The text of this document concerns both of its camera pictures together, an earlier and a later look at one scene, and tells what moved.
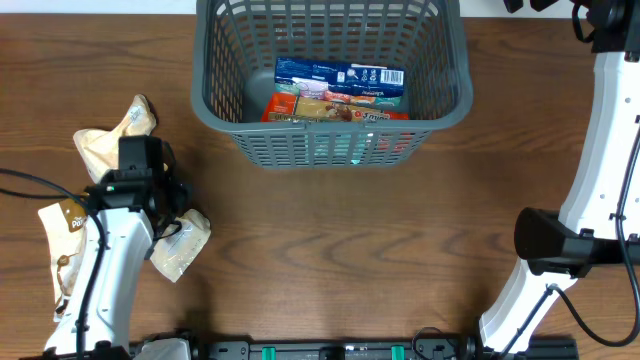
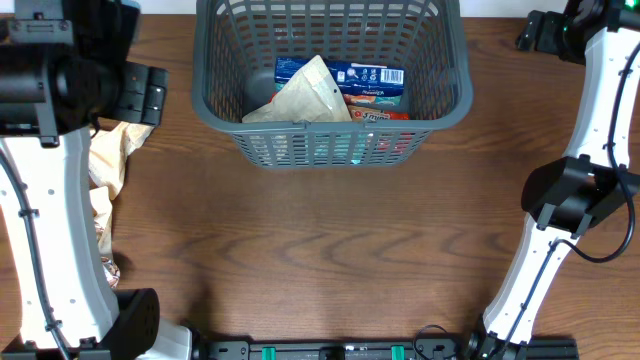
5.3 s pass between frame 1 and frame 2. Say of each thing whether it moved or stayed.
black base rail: stayed
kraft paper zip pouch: moved
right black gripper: moved
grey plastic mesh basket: stayed
